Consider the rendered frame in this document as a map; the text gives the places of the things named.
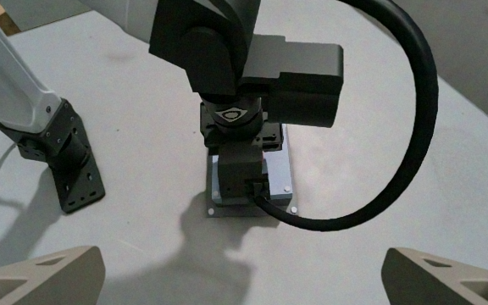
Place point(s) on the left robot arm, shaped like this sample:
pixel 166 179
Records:
pixel 230 67

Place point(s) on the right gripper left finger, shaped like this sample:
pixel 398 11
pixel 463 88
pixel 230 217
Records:
pixel 74 276

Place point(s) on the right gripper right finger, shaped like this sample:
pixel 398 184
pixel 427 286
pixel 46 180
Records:
pixel 412 277

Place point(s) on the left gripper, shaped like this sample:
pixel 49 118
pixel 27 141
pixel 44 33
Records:
pixel 258 125

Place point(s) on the light blue flat plate with holes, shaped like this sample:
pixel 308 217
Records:
pixel 276 164

